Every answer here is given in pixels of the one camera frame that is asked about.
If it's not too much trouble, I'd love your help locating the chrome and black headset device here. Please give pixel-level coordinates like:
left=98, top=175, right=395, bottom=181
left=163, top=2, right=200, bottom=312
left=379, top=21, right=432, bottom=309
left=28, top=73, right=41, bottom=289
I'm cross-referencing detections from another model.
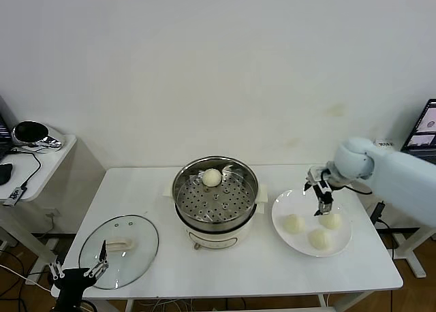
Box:
left=12, top=121, right=66, bottom=153

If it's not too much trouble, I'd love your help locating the white cable bundle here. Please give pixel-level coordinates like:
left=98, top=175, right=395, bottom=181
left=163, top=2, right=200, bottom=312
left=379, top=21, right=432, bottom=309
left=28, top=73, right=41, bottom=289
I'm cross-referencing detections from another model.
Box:
left=139, top=298, right=205, bottom=312

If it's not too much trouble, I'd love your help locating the black computer mouse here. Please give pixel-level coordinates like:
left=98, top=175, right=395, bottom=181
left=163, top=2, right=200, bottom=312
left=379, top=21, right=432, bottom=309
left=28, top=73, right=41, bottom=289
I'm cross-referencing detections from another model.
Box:
left=0, top=162, right=15, bottom=186

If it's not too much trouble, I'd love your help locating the black adapter cable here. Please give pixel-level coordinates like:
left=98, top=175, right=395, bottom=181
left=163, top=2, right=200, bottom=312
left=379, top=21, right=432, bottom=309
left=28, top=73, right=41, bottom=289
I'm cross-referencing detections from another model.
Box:
left=371, top=200, right=422, bottom=262

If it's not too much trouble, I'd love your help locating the white steamed baozi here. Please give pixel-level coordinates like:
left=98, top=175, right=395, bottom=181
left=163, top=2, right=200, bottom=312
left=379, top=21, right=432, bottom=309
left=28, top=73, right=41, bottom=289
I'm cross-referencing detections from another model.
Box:
left=308, top=228, right=333, bottom=250
left=202, top=168, right=223, bottom=188
left=319, top=212, right=342, bottom=230
left=283, top=214, right=306, bottom=235

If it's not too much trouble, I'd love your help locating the white electric cooking pot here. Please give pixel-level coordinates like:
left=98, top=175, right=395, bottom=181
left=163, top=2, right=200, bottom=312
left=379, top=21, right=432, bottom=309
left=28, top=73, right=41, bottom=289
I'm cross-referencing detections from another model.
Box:
left=164, top=184, right=270, bottom=252

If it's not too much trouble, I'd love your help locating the open dark grey laptop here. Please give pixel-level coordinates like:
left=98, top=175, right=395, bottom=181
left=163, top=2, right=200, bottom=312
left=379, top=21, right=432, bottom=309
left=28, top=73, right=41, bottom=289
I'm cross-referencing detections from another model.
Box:
left=0, top=94, right=17, bottom=163
left=400, top=99, right=436, bottom=165

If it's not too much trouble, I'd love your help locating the white floor cable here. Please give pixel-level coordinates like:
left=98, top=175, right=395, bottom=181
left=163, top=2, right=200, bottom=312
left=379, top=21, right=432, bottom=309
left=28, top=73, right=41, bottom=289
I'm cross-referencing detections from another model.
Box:
left=0, top=264, right=55, bottom=294

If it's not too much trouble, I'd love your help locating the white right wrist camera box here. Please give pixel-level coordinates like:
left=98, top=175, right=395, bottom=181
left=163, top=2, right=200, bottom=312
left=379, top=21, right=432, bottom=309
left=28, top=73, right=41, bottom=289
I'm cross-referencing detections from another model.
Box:
left=308, top=166, right=325, bottom=183

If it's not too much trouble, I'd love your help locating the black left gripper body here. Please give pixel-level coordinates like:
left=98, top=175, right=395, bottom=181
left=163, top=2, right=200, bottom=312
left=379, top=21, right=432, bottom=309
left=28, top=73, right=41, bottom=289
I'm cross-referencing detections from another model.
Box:
left=53, top=267, right=98, bottom=312

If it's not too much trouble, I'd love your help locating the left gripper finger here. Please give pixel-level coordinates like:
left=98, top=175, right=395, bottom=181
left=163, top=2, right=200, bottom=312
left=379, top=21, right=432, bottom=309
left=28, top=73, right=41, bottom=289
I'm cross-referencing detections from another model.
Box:
left=48, top=261, right=66, bottom=281
left=83, top=239, right=110, bottom=279

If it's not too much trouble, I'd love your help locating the white side table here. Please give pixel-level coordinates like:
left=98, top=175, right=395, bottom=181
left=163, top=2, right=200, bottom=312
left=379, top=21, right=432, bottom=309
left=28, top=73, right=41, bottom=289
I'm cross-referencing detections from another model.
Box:
left=373, top=140, right=436, bottom=279
left=0, top=134, right=78, bottom=275

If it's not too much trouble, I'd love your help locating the white round plate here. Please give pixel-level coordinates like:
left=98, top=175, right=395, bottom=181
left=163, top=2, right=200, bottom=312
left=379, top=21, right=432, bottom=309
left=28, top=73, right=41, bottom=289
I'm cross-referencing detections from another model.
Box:
left=271, top=189, right=353, bottom=258

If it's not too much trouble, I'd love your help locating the thin black desk cable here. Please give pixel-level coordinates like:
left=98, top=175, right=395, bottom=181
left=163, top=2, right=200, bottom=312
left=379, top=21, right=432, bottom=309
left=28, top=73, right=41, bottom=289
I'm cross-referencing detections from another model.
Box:
left=10, top=147, right=44, bottom=189

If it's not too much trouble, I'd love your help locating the glass lid with cream handle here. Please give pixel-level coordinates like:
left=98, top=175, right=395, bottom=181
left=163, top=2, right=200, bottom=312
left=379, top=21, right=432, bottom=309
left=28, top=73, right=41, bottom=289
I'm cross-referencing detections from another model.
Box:
left=78, top=215, right=160, bottom=290

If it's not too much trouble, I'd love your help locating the stainless steel steamer basket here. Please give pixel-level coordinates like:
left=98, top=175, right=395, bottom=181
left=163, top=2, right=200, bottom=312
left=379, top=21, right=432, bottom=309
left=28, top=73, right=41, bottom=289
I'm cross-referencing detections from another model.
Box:
left=172, top=155, right=260, bottom=234

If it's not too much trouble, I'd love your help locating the grey usb hub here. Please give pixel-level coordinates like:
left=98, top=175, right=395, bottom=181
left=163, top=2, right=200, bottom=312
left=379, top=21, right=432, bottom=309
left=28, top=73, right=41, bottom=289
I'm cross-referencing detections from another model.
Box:
left=2, top=185, right=29, bottom=208

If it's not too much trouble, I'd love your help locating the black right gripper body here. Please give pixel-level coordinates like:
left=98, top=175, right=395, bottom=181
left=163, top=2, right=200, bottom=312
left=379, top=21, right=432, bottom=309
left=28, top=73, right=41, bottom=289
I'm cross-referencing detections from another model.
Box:
left=311, top=170, right=339, bottom=194

